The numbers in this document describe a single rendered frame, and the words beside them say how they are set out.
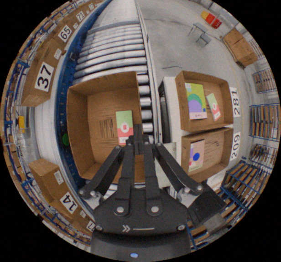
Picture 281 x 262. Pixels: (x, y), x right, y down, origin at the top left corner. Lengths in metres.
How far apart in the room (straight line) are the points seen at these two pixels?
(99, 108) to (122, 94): 0.14
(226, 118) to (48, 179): 1.12
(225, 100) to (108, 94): 0.73
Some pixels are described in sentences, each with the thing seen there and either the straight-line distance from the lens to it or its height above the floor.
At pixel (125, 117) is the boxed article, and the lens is 0.42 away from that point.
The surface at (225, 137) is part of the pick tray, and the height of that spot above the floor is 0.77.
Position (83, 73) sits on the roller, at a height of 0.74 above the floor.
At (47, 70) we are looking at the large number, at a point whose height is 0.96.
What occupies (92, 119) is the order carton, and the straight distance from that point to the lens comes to 0.50.
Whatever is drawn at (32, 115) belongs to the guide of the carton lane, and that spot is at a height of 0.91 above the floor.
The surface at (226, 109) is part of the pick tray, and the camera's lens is 0.70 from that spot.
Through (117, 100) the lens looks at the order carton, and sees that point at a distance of 0.46.
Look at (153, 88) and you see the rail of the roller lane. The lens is 0.48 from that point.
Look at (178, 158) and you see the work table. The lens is 0.53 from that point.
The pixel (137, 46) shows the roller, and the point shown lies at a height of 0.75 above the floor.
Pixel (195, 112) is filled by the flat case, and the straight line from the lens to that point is 0.48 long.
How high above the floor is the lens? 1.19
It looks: 88 degrees down
